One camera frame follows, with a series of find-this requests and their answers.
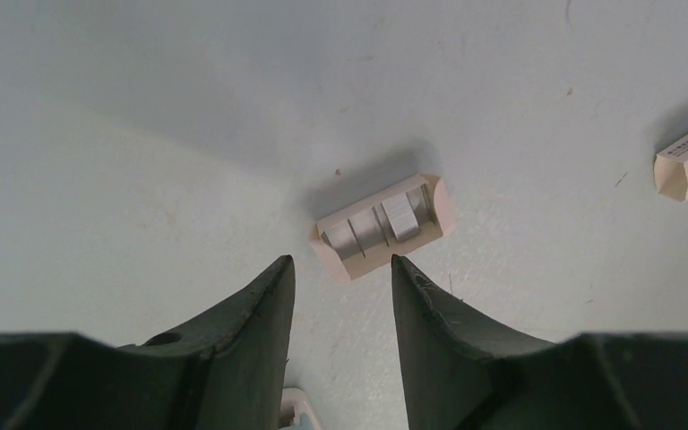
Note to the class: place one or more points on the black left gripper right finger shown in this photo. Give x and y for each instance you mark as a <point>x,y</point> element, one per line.
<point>462,369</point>

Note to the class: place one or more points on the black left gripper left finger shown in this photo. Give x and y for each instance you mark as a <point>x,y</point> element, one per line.
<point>222,369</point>

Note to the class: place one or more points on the white staple tray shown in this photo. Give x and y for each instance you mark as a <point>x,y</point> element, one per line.
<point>361,238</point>

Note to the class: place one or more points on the light blue stapler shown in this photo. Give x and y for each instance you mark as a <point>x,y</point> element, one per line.
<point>297,412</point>

